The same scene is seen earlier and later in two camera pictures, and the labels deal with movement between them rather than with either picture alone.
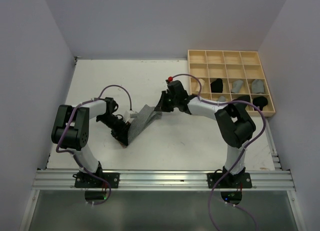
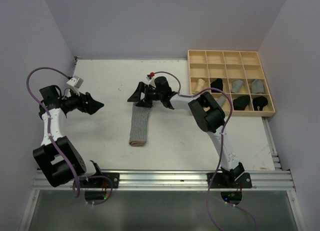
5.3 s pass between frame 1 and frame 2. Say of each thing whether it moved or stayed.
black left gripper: moved
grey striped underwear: moved
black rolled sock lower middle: stayed
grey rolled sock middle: stayed
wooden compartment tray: stayed
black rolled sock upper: stayed
